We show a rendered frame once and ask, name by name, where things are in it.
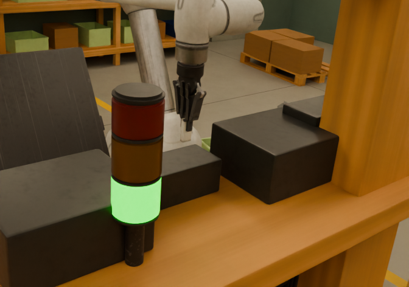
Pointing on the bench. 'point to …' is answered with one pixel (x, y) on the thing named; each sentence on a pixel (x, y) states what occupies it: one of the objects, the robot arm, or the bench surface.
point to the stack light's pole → (134, 245)
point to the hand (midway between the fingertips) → (185, 129)
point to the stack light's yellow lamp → (136, 163)
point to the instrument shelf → (254, 237)
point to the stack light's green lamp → (135, 204)
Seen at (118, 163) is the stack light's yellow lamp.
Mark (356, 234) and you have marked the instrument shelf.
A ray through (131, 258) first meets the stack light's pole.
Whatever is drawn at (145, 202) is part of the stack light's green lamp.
